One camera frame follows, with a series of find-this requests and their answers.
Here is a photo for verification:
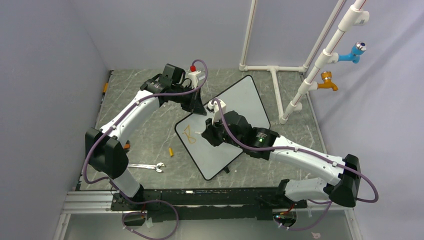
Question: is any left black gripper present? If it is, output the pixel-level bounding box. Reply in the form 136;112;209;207
171;84;206;116

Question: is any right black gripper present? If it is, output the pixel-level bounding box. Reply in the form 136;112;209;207
202;113;245;149

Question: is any white whiteboard black frame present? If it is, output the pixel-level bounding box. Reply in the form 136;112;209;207
174;75;271;181

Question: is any yellow marker cap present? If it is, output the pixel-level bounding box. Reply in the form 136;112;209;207
168;147;175;157

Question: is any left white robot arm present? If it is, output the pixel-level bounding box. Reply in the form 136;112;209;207
82;63;208;210

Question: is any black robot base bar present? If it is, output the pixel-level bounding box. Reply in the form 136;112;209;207
110;187;308;223

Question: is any silver open-end wrench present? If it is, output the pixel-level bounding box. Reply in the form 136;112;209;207
127;162;166;173

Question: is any orange-tipped tool at edge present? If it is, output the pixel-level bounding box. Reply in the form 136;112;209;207
101;70;114;102

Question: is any orange brass faucet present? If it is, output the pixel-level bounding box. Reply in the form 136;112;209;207
317;71;338;92

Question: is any blue faucet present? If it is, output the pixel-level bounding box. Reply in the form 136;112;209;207
337;41;367;64

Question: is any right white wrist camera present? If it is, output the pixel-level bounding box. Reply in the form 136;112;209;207
206;98;227;125

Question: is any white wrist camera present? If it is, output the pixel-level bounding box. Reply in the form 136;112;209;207
206;98;227;125
184;65;206;89

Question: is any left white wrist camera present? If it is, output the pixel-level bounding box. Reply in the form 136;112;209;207
184;65;206;89

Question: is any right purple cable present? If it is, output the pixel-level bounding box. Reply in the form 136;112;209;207
210;96;380;232

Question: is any white pvc pipe frame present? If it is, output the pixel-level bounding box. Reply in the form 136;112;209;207
239;0;370;125

